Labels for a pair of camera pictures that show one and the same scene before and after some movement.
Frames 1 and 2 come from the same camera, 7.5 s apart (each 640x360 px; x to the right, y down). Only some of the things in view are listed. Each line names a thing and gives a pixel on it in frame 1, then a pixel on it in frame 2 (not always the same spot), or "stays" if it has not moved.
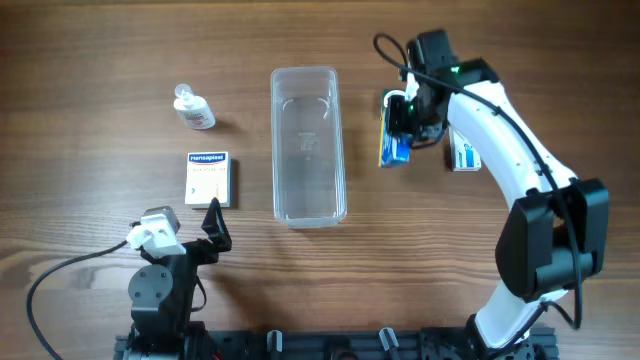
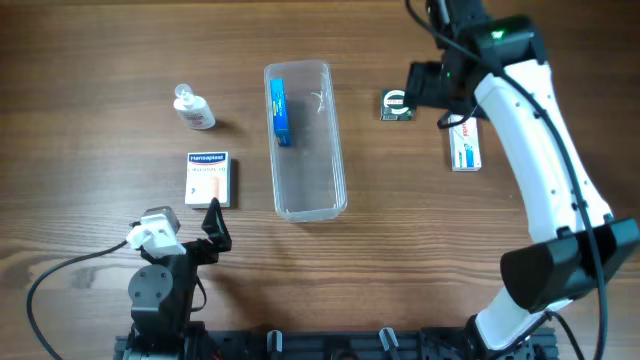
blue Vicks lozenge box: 395,148 to 279,110
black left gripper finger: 215,224 stays
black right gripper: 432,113 to 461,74
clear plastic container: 308,147 stays
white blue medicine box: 463,155 stays
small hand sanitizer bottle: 194,110 stays
